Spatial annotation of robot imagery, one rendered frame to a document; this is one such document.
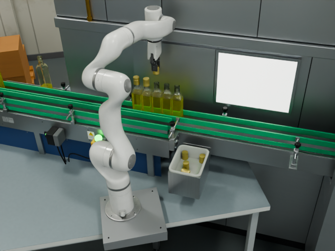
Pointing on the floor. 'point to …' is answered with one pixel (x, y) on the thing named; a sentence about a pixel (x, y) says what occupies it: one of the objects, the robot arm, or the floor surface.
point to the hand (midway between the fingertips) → (155, 65)
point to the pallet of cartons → (15, 61)
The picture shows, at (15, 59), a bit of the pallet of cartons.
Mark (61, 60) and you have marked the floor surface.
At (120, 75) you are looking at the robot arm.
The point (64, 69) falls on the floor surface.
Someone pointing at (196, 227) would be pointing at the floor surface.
